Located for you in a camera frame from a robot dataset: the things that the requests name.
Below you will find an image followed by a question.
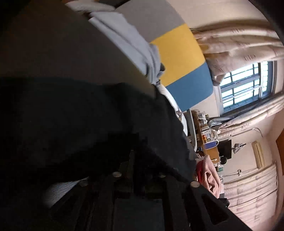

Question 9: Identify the dark grey bed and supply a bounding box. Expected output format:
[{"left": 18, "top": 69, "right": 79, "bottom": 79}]
[{"left": 0, "top": 0, "right": 157, "bottom": 208}]

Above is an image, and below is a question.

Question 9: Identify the light grey striped garment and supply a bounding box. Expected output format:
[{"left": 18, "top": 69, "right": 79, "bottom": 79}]
[{"left": 64, "top": 0, "right": 166, "bottom": 86}]

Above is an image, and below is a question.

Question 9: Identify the black monitor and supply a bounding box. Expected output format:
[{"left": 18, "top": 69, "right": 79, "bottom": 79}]
[{"left": 219, "top": 139, "right": 232, "bottom": 159}]

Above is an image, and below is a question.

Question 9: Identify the wooden door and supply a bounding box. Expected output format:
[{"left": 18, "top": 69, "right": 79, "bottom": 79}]
[{"left": 276, "top": 131, "right": 284, "bottom": 161}]

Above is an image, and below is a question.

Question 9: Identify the beige patterned curtain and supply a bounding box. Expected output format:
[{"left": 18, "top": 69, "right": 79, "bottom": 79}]
[
  {"left": 191, "top": 20, "right": 283, "bottom": 87},
  {"left": 209, "top": 93, "right": 284, "bottom": 134}
]

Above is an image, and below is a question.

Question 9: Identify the red garment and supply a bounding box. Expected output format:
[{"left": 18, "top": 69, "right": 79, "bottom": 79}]
[{"left": 196, "top": 160, "right": 208, "bottom": 185}]

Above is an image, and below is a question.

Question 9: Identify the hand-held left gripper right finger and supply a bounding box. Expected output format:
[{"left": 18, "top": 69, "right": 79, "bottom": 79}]
[{"left": 142, "top": 172, "right": 252, "bottom": 231}]

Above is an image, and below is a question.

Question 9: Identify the pink garment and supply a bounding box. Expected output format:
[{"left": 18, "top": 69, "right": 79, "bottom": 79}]
[{"left": 201, "top": 154, "right": 223, "bottom": 197}]

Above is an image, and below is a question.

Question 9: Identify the grey yellow blue headboard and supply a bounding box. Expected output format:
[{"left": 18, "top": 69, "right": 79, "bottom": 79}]
[{"left": 115, "top": 0, "right": 214, "bottom": 112}]

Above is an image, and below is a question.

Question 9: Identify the black knit garment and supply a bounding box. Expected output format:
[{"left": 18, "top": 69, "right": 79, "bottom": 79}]
[{"left": 0, "top": 77, "right": 198, "bottom": 201}]

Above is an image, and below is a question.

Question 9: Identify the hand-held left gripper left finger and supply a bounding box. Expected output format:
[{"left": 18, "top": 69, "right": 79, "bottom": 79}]
[{"left": 49, "top": 151, "right": 136, "bottom": 231}]

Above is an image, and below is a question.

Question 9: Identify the white printed garment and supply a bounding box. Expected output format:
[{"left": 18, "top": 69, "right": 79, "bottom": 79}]
[{"left": 156, "top": 84, "right": 189, "bottom": 136}]

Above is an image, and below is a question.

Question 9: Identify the barred window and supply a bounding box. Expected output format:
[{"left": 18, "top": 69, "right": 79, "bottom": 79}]
[{"left": 219, "top": 61, "right": 277, "bottom": 114}]

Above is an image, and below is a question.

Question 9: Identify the pale patterned fabric wardrobe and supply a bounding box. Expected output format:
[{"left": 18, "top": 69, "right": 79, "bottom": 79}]
[{"left": 222, "top": 160, "right": 280, "bottom": 229}]

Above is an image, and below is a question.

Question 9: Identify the cluttered wooden desk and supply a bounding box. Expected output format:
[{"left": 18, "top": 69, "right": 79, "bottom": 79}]
[{"left": 192, "top": 110, "right": 222, "bottom": 165}]

